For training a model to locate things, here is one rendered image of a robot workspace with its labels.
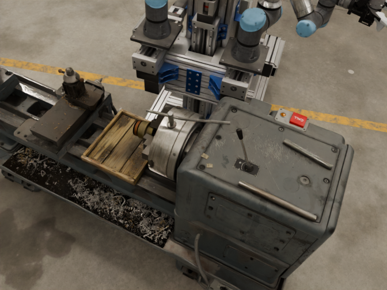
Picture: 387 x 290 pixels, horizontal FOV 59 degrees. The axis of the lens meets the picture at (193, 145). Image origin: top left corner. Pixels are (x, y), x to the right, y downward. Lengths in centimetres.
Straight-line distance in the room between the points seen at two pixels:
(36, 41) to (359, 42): 352
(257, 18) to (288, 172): 77
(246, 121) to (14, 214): 189
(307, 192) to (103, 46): 294
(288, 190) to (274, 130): 27
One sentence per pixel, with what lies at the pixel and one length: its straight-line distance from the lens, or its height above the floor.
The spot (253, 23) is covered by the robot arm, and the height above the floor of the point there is 138.
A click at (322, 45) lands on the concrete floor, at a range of 417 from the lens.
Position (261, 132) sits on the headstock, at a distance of 138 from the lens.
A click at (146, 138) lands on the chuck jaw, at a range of 150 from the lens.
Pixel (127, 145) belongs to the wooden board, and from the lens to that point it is 176.
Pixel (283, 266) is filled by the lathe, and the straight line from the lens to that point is 157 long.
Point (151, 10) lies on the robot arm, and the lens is 183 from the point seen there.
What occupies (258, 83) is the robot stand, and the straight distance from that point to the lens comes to 311.
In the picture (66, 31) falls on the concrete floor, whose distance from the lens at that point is 407.
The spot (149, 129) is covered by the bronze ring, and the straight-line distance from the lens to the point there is 153.
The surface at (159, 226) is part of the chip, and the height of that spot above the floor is 56.
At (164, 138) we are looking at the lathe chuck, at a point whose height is 121.
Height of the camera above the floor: 230
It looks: 54 degrees down
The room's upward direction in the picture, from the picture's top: 6 degrees clockwise
